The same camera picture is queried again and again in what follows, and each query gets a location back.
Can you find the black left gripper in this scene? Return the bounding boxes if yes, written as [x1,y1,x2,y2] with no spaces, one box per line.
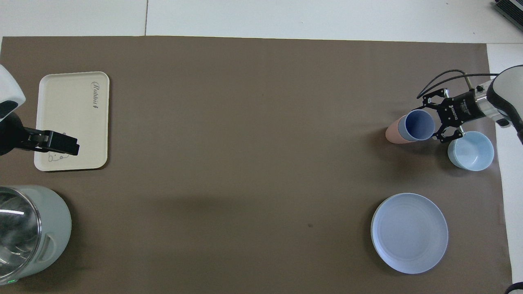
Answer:
[0,112,80,157]

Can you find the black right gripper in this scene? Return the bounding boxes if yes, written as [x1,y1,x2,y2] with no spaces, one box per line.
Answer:
[420,87,478,144]

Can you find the blue cup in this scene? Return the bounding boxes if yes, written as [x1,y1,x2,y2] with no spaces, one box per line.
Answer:
[397,109,436,143]

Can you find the pink cup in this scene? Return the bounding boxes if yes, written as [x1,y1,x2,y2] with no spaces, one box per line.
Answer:
[385,114,409,145]

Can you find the cream rabbit print tray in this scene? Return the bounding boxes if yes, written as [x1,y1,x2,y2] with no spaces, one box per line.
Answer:
[34,71,110,172]

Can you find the light blue bowl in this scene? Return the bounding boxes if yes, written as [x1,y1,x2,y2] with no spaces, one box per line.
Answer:
[447,131,495,172]

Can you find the pale green electric pot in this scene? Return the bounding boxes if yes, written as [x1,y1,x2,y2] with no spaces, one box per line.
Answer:
[0,185,73,285]

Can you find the glass pot lid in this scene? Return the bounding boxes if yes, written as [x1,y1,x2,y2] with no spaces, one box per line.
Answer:
[0,187,42,279]

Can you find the blue plate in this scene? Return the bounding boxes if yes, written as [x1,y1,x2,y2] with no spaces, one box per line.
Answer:
[370,192,449,275]

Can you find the grey ribbed device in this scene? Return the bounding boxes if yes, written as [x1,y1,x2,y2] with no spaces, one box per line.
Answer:
[493,0,523,26]

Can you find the brown table mat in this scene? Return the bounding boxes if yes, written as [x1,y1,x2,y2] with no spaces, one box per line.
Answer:
[0,36,514,294]

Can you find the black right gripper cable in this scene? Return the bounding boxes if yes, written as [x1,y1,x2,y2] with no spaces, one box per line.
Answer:
[416,69,501,100]

